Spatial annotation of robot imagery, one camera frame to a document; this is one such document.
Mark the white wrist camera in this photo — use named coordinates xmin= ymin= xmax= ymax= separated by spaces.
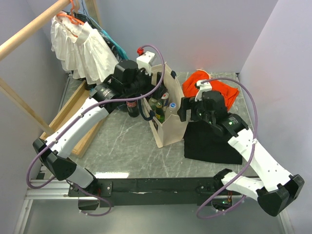
xmin=195 ymin=79 xmax=212 ymax=101
xmin=136 ymin=47 xmax=156 ymax=75

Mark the dark floral garment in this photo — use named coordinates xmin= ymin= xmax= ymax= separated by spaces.
xmin=74 ymin=12 xmax=122 ymax=61

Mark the red bull can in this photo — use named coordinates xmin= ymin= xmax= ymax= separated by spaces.
xmin=161 ymin=92 xmax=169 ymax=107

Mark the orange cloth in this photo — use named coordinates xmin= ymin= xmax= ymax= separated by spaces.
xmin=182 ymin=69 xmax=239 ymax=111

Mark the orange clothes hanger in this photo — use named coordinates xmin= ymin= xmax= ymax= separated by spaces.
xmin=57 ymin=0 xmax=84 ymax=26

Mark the green glass bottle gold cap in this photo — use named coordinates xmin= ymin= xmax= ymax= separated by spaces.
xmin=155 ymin=102 xmax=165 ymax=123

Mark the wooden tray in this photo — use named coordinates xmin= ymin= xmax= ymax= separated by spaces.
xmin=50 ymin=79 xmax=104 ymax=158

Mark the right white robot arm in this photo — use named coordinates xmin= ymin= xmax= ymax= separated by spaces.
xmin=177 ymin=91 xmax=305 ymax=216

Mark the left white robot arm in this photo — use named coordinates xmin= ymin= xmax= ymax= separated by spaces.
xmin=33 ymin=57 xmax=157 ymax=196

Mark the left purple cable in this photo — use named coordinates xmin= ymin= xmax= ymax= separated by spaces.
xmin=26 ymin=44 xmax=164 ymax=217

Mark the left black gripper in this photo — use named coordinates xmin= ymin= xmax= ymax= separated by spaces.
xmin=124 ymin=65 xmax=168 ymax=100

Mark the black cloth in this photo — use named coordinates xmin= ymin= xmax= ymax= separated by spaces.
xmin=184 ymin=121 xmax=242 ymax=165

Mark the teal garment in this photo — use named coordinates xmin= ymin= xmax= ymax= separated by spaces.
xmin=102 ymin=30 xmax=129 ymax=59

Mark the wooden clothes rail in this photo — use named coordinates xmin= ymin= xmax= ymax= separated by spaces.
xmin=0 ymin=0 xmax=101 ymax=137

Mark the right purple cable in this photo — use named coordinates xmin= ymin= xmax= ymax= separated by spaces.
xmin=195 ymin=78 xmax=257 ymax=219

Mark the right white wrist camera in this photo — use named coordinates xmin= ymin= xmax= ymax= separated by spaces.
xmin=195 ymin=79 xmax=212 ymax=101

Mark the pocari sweat plastic bottle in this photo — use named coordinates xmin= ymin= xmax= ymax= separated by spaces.
xmin=169 ymin=102 xmax=176 ymax=111

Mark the coca-cola glass bottle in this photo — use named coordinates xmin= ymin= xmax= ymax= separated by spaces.
xmin=126 ymin=100 xmax=139 ymax=117

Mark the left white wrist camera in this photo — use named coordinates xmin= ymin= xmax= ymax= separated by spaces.
xmin=136 ymin=47 xmax=156 ymax=75

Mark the cream canvas tote bag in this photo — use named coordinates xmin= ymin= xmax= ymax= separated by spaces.
xmin=149 ymin=65 xmax=188 ymax=148

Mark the purple cable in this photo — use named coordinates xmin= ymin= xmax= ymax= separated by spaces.
xmin=195 ymin=78 xmax=257 ymax=219
xmin=26 ymin=44 xmax=164 ymax=217

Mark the white ruffled garment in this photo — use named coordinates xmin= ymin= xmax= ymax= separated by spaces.
xmin=50 ymin=16 xmax=118 ymax=84

